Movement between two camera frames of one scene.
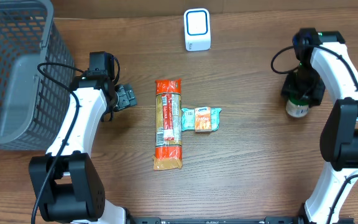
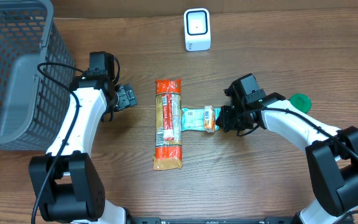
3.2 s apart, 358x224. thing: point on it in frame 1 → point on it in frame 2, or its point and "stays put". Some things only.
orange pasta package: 168,125 stays put
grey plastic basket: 20,109 stays put
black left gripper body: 126,97 stays put
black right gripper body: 303,92 → 227,116
